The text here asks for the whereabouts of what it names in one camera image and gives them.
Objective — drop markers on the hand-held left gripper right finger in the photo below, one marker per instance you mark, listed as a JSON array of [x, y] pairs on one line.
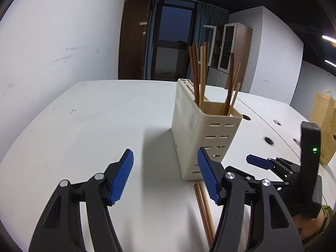
[[207, 173]]

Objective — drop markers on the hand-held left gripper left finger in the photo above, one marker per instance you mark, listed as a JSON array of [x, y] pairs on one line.
[[123, 178]]

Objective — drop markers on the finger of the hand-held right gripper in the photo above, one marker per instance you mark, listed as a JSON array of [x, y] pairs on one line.
[[258, 161], [244, 174]]

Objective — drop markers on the cream plastic utensil holder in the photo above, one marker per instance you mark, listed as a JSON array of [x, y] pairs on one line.
[[189, 126]]

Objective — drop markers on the light bamboo chopstick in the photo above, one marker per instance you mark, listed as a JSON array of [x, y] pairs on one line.
[[234, 84], [235, 97], [202, 76]]

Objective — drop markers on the person's right forearm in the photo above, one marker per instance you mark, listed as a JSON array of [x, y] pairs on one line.
[[328, 220]]

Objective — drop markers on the person's right hand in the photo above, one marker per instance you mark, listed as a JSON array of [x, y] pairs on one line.
[[308, 228]]

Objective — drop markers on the brown paper bag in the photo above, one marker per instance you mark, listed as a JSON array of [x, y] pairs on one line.
[[325, 126]]

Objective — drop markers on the ceiling strip light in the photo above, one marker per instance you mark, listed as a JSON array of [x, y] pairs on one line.
[[330, 63], [329, 38]]

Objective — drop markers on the wooden glass-door cabinet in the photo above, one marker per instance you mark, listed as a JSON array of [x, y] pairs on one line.
[[242, 57]]

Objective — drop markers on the brown wooden door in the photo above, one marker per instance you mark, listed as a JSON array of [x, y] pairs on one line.
[[134, 44]]

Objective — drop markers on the dark glass door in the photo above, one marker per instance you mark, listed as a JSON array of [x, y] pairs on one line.
[[176, 31]]

